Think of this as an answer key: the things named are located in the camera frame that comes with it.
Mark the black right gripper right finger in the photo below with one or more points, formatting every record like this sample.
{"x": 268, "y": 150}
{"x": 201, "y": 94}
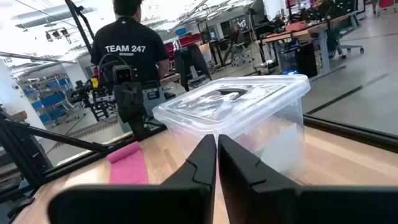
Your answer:
{"x": 280, "y": 205}

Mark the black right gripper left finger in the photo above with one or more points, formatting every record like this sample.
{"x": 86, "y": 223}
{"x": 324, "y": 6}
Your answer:
{"x": 155, "y": 205}

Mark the pink elastic bandage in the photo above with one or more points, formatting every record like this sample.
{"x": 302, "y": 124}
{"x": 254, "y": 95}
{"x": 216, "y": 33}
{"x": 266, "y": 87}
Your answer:
{"x": 127, "y": 165}

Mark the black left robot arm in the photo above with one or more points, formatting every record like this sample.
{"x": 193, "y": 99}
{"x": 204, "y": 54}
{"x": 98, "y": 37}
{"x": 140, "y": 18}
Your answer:
{"x": 129, "y": 99}

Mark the blue bin shelf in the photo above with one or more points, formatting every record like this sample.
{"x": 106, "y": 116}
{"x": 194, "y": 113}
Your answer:
{"x": 51, "y": 99}

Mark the person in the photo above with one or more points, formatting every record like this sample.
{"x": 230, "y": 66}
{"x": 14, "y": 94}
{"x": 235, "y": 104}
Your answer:
{"x": 234, "y": 40}
{"x": 130, "y": 46}

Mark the black slanted pole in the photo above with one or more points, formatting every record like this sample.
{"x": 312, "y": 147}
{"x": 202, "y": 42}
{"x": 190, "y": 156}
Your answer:
{"x": 79, "y": 25}

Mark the black jacket on chair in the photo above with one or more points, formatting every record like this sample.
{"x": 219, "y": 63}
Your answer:
{"x": 191, "y": 62}

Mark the clear plastic storage box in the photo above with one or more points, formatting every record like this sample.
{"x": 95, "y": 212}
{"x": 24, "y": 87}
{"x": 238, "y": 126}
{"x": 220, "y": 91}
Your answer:
{"x": 236, "y": 105}

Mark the black computer tower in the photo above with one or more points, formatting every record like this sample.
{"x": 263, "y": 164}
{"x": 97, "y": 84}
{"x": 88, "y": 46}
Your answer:
{"x": 306, "y": 59}

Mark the wooden top desk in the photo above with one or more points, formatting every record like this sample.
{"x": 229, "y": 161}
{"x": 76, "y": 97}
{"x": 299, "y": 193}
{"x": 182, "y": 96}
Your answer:
{"x": 311, "y": 31}

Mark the grey office chair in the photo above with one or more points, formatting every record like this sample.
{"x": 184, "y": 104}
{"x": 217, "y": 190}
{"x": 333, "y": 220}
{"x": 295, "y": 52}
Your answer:
{"x": 345, "y": 40}

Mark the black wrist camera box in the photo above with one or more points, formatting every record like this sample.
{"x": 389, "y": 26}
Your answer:
{"x": 122, "y": 74}

